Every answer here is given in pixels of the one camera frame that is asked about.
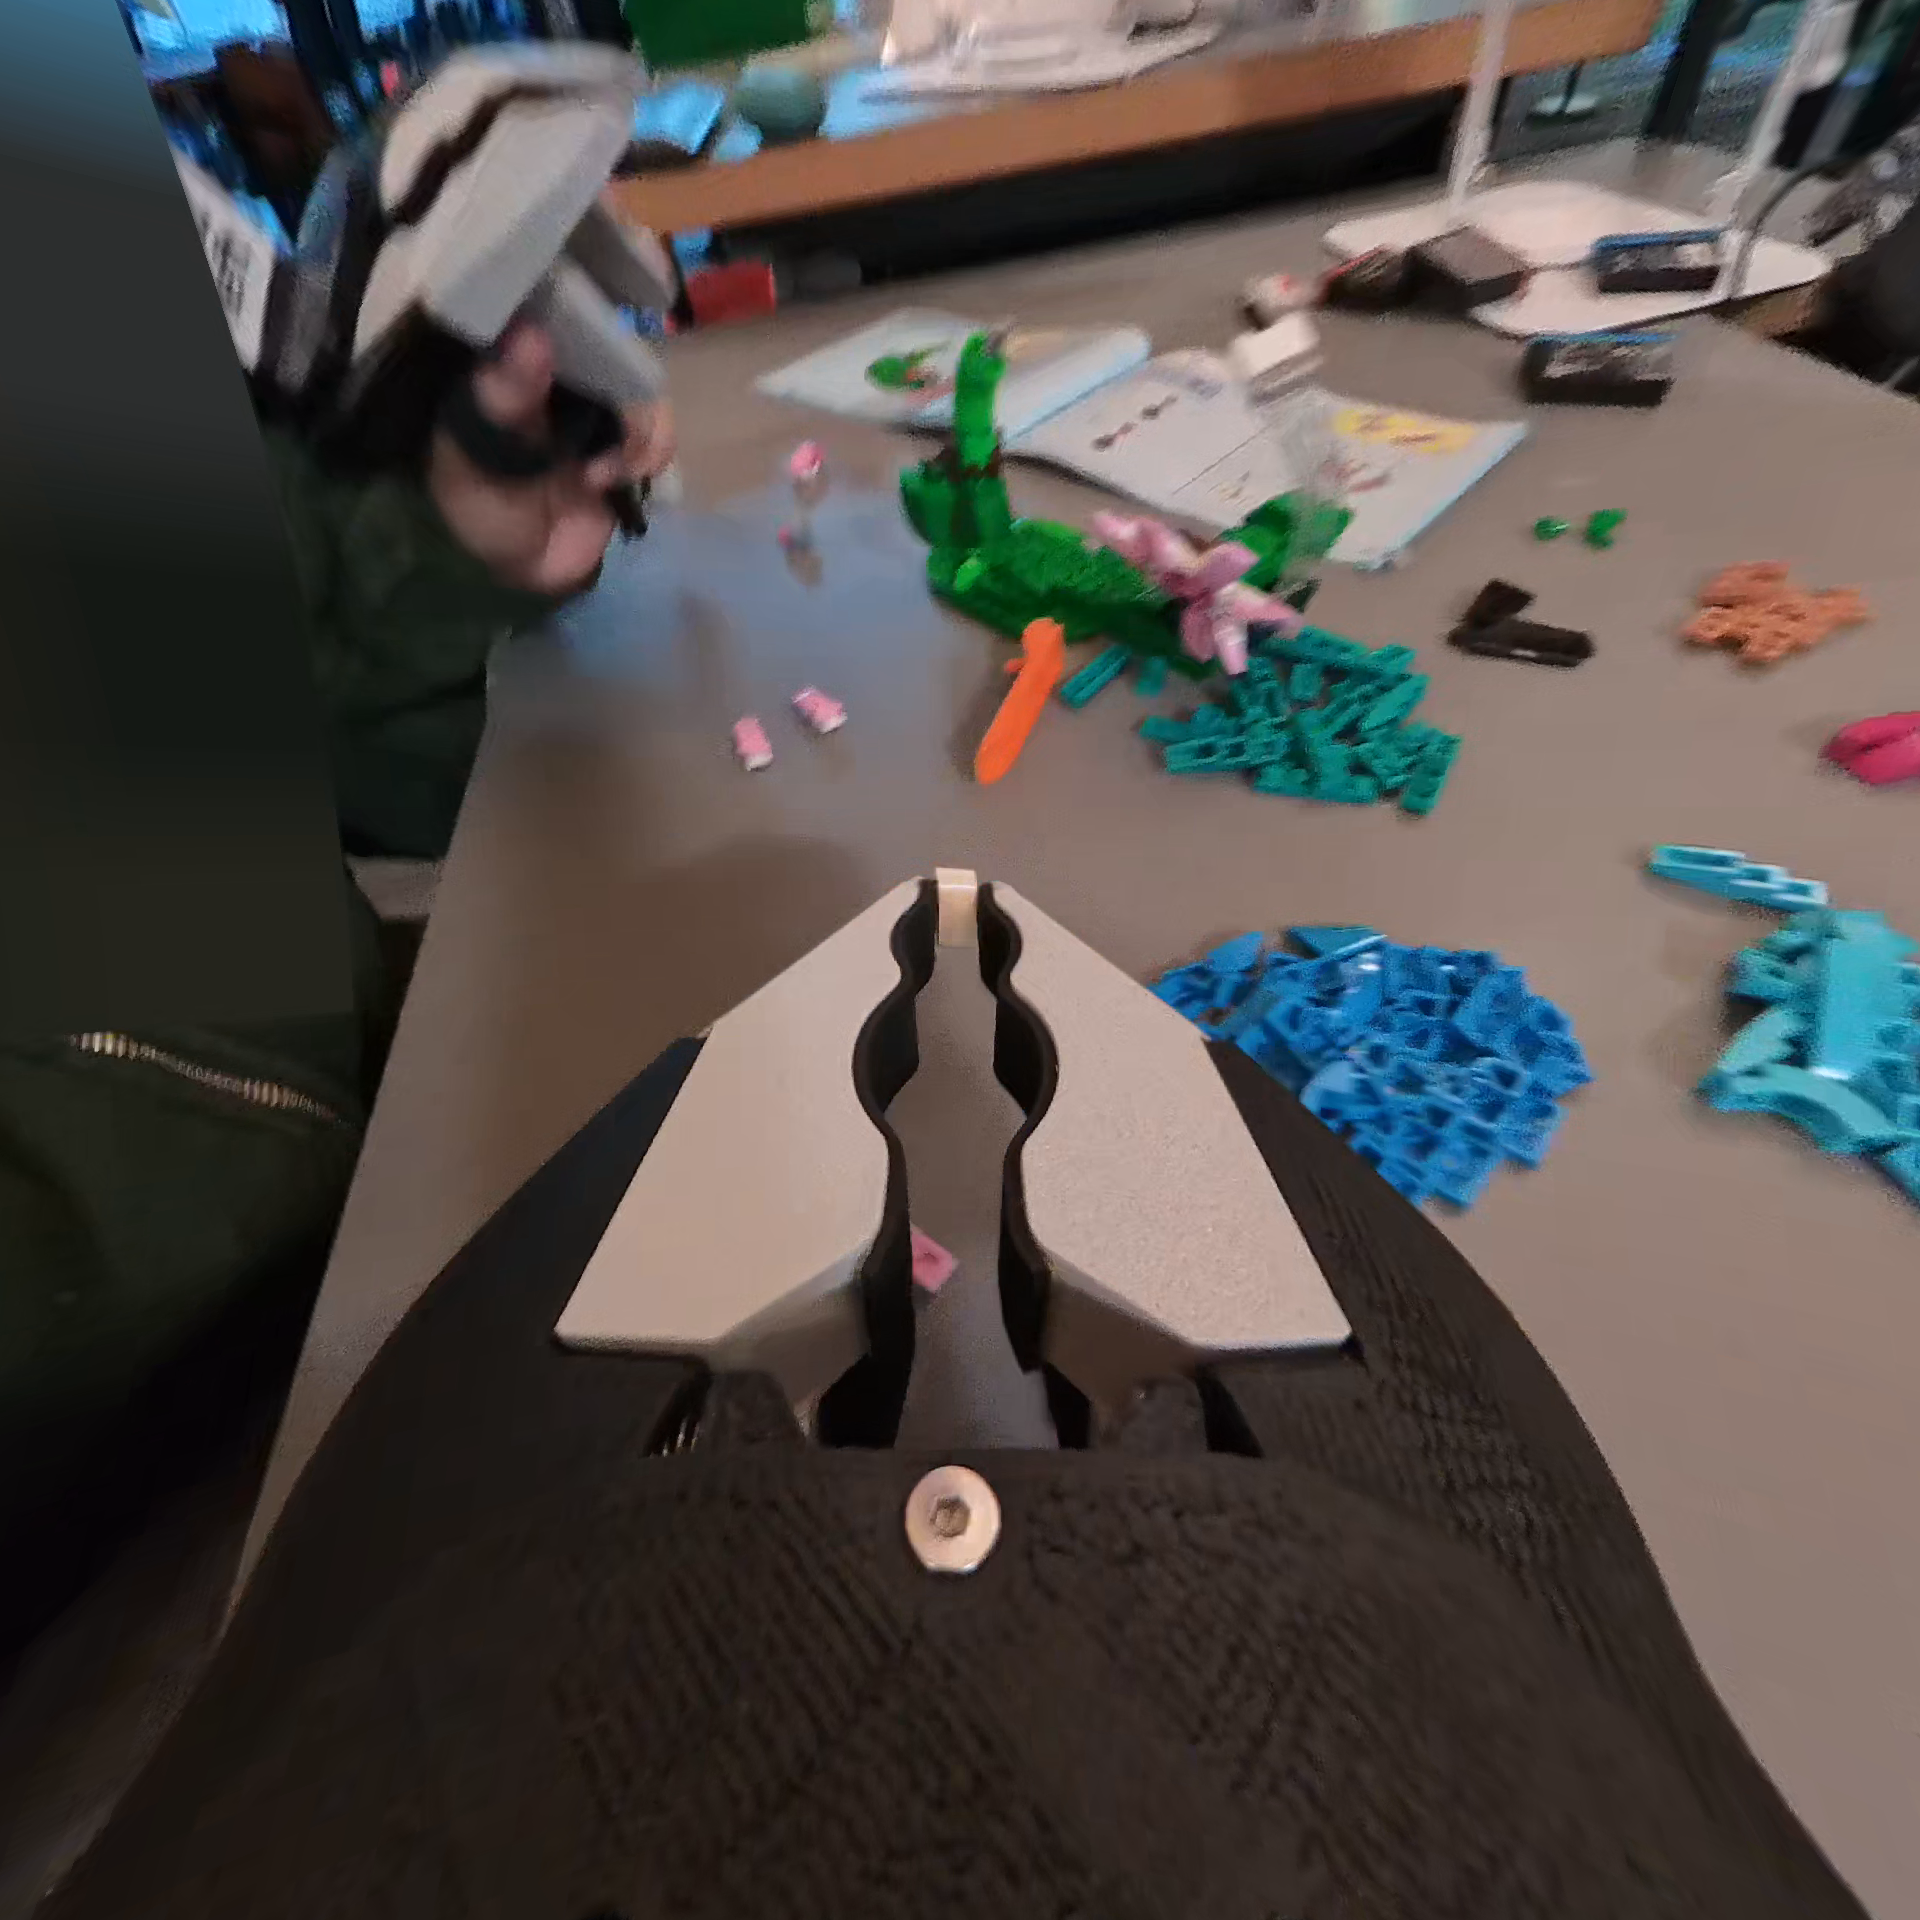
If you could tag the black lego piece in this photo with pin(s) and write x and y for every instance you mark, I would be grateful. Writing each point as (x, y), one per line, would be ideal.
(1515, 629)

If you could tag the small white box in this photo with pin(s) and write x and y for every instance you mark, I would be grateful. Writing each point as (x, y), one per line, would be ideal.
(1278, 298)

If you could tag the person's left forearm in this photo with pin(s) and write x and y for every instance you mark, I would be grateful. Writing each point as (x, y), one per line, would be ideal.
(386, 646)

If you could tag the white stand base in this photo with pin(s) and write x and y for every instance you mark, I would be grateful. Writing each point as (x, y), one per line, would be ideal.
(1564, 225)

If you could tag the pile of light blue lego pieces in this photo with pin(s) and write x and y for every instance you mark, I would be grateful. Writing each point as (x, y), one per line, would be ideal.
(1826, 1019)

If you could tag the red box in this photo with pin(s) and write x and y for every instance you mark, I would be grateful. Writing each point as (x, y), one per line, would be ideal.
(735, 292)

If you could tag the green lego model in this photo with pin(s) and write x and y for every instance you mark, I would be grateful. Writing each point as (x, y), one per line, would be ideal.
(1017, 567)

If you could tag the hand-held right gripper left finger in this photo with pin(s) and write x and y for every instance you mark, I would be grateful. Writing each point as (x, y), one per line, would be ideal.
(735, 1183)

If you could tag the small white lego piece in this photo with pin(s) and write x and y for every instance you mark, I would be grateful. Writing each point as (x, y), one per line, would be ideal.
(958, 902)

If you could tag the person's left hand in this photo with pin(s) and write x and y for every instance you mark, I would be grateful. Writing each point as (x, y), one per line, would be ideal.
(523, 519)

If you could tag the orange lego piece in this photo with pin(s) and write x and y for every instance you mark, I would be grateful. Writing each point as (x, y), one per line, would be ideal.
(1017, 706)

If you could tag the lego instruction booklet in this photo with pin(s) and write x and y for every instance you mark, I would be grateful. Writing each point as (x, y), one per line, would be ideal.
(1413, 466)

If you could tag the teal ball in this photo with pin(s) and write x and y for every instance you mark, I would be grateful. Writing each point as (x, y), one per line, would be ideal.
(777, 103)

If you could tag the person's dark clothing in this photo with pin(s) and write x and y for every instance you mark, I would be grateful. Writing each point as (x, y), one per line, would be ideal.
(153, 1199)

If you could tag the clear plastic bag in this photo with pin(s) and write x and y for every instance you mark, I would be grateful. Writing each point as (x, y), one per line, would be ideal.
(1288, 409)

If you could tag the pink lego flower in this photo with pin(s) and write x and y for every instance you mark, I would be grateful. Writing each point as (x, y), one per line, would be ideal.
(1204, 585)

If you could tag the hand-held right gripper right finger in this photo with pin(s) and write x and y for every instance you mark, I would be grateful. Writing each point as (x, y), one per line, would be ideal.
(1165, 1199)

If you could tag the small pink lego piece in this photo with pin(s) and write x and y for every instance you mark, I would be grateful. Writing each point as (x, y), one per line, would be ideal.
(750, 741)
(936, 1261)
(809, 466)
(817, 715)

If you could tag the magenta lego piece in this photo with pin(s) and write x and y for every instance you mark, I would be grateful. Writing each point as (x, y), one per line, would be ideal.
(1885, 745)

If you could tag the green box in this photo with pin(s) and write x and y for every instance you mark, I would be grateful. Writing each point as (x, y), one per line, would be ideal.
(727, 32)

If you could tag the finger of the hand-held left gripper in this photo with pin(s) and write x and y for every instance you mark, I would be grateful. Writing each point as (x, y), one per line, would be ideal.
(454, 109)
(523, 225)

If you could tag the black box with blue edge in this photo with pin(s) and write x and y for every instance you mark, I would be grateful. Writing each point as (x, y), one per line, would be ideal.
(1599, 372)
(1656, 261)

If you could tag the pile of teal lego pieces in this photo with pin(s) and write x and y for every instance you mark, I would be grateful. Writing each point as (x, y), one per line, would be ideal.
(1325, 721)

